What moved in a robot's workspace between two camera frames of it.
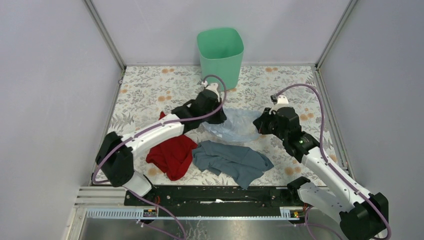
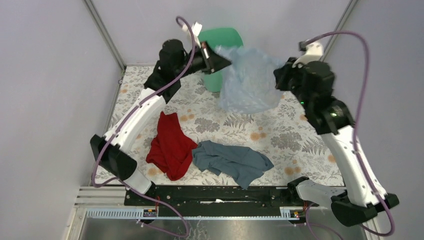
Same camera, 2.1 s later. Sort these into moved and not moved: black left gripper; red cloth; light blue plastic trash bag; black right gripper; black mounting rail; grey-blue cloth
Moved: black left gripper; light blue plastic trash bag; black right gripper
Not moved: grey-blue cloth; black mounting rail; red cloth
